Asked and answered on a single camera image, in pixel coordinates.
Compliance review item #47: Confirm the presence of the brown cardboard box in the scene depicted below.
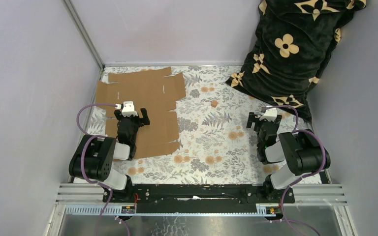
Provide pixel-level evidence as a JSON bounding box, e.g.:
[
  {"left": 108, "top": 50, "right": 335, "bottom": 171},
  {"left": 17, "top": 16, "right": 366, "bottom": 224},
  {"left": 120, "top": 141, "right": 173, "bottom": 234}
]
[{"left": 95, "top": 67, "right": 186, "bottom": 159}]

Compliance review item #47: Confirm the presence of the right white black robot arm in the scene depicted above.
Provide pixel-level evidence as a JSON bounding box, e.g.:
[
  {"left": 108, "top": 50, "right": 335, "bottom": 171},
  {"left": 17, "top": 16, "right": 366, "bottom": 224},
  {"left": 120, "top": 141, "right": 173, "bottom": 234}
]
[{"left": 247, "top": 109, "right": 330, "bottom": 203}]

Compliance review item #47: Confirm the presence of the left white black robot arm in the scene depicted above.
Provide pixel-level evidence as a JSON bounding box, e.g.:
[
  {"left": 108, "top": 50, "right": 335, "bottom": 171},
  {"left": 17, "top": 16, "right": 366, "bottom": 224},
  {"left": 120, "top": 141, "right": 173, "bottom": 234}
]
[{"left": 68, "top": 108, "right": 150, "bottom": 202}]

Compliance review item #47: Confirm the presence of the black floral blanket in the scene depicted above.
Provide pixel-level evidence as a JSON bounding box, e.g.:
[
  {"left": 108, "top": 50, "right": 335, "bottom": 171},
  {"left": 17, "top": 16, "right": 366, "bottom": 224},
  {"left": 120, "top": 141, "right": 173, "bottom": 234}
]
[{"left": 227, "top": 0, "right": 367, "bottom": 122}]

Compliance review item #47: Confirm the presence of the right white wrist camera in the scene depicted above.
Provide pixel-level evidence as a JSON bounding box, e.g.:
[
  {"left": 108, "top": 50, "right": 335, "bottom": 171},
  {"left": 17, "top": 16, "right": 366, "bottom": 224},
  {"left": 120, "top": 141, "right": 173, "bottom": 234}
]
[{"left": 259, "top": 107, "right": 278, "bottom": 121}]

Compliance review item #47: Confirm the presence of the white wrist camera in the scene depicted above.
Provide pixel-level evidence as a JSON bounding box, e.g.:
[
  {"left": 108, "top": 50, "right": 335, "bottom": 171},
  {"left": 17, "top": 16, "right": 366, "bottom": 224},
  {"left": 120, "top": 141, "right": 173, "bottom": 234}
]
[
  {"left": 121, "top": 101, "right": 138, "bottom": 117},
  {"left": 259, "top": 107, "right": 278, "bottom": 121}
]

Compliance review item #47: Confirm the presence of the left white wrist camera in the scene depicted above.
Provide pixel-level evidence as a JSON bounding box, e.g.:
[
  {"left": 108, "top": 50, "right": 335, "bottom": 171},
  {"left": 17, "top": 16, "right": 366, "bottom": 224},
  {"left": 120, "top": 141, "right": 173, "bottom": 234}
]
[{"left": 121, "top": 101, "right": 138, "bottom": 117}]

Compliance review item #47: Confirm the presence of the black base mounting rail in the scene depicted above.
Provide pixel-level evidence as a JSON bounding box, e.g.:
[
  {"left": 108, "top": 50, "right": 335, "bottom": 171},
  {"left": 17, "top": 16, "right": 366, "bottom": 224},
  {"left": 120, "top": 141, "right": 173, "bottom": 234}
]
[{"left": 102, "top": 182, "right": 295, "bottom": 214}]

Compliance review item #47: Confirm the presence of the aluminium frame rail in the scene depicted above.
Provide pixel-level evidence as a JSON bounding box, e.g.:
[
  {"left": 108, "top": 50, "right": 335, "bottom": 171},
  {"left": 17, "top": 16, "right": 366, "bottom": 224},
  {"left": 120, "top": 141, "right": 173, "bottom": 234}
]
[{"left": 56, "top": 183, "right": 347, "bottom": 217}]

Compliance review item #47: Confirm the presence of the aluminium corner post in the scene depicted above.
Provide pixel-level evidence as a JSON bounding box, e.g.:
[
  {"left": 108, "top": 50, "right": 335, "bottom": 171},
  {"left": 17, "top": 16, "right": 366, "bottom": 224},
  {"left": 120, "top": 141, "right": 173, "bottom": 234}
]
[{"left": 62, "top": 0, "right": 105, "bottom": 71}]

